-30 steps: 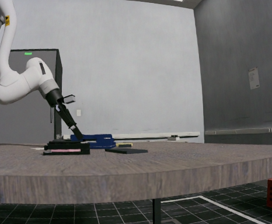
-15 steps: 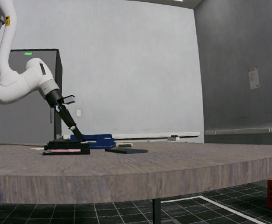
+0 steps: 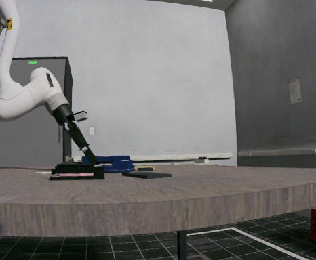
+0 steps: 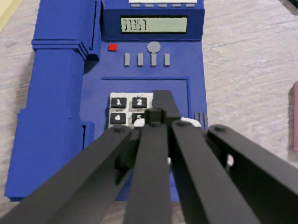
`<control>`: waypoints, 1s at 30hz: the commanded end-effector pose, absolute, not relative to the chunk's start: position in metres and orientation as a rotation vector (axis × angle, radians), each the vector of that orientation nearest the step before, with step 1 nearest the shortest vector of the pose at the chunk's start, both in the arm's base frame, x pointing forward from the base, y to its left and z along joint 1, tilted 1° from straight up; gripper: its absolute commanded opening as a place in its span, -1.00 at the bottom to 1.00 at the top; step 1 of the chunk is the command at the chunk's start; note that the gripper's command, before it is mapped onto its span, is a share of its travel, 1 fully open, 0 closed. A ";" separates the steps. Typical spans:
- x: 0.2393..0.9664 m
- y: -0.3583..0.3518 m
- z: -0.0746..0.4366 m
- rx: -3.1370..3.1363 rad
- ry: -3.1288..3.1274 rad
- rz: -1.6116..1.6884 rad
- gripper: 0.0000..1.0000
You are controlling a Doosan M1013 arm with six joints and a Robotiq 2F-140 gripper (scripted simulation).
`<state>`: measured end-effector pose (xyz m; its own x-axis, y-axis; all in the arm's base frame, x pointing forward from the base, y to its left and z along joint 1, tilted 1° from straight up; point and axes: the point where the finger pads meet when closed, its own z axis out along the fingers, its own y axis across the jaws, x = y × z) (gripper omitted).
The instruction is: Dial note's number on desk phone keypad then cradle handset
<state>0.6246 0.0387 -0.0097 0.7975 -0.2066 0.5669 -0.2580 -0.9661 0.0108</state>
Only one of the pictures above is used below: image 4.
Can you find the blue phone casing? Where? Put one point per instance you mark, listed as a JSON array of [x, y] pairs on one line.
[[145, 45]]

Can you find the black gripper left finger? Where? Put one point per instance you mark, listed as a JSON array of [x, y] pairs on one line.
[[83, 190]]

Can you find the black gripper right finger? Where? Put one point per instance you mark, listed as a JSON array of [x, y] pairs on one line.
[[258, 188]]

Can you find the blue telephone handset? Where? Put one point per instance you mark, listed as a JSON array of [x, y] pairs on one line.
[[49, 132]]

